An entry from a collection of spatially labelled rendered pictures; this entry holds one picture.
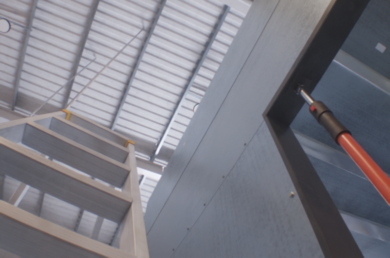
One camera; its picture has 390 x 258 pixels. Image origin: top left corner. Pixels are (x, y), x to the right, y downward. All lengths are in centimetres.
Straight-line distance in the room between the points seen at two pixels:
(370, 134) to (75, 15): 658
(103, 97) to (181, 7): 310
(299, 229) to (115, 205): 41
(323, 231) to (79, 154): 66
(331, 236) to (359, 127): 196
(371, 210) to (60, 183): 299
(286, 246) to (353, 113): 186
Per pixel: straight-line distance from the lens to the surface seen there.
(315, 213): 66
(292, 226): 70
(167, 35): 715
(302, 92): 94
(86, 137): 109
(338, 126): 74
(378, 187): 61
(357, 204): 311
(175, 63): 733
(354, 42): 223
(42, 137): 89
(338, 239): 65
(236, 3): 645
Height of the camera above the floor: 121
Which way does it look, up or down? 64 degrees up
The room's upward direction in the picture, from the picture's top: straight up
